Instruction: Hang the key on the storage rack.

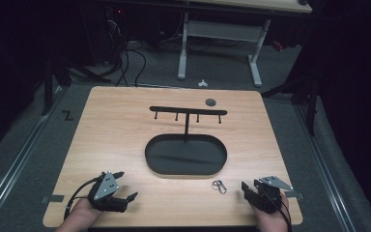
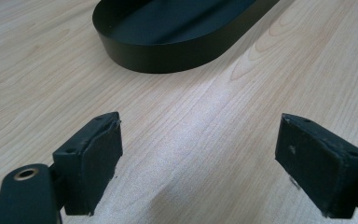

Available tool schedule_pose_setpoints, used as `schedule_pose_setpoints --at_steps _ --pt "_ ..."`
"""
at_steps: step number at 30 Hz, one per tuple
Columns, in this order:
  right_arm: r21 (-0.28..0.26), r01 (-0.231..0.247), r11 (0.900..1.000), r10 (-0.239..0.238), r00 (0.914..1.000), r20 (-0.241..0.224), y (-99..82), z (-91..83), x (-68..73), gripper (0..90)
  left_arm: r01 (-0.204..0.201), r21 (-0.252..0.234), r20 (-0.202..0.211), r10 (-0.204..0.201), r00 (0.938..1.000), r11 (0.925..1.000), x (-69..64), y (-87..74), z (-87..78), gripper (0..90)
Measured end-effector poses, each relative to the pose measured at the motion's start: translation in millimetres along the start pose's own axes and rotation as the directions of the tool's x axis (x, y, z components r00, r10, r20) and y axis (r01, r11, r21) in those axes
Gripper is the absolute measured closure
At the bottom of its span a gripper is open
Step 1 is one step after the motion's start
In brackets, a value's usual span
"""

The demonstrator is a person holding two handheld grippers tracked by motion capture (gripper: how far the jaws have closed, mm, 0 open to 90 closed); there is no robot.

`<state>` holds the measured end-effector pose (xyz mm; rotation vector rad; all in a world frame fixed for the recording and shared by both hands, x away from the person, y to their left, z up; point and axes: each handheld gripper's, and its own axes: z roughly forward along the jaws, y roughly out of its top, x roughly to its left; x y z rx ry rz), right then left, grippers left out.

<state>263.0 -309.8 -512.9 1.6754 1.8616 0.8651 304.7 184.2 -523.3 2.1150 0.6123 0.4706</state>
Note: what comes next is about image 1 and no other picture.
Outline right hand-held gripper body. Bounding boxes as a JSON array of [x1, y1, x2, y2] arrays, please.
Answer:
[[252, 175, 295, 215]]

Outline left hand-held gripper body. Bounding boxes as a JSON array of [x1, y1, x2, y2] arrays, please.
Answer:
[[87, 171, 129, 214]]

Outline silver key ring with carabiner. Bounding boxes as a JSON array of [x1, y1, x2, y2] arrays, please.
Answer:
[[211, 179, 228, 195]]

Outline black key rack with tray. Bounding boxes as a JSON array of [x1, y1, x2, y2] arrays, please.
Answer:
[[144, 105, 229, 177]]

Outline person's right hand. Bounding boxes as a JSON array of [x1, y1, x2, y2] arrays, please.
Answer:
[[250, 191, 294, 232]]

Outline person's left hand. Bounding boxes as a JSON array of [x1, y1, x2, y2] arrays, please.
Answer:
[[65, 197, 103, 229]]

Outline grey tape strip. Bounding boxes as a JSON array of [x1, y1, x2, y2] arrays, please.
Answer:
[[41, 193, 66, 204], [284, 190, 305, 200]]

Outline black tape floor mark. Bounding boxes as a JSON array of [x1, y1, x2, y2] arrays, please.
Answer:
[[61, 109, 75, 122]]

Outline black metal stand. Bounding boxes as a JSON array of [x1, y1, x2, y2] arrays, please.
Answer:
[[260, 72, 322, 137], [40, 54, 112, 117]]

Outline desk with white legs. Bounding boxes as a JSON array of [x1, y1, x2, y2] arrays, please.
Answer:
[[177, 0, 314, 88]]

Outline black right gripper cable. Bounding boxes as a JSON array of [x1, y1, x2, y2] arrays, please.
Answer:
[[270, 191, 293, 232]]

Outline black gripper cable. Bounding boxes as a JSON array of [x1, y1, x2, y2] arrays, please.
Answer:
[[270, 191, 293, 232], [63, 176, 102, 222]]

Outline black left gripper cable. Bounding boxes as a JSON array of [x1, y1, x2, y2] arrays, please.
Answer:
[[63, 176, 102, 222]]

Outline metal floor rail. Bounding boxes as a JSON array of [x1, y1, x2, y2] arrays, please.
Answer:
[[294, 104, 357, 232], [0, 86, 66, 230]]

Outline black floor cables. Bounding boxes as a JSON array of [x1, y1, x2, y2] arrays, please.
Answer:
[[102, 13, 149, 88]]

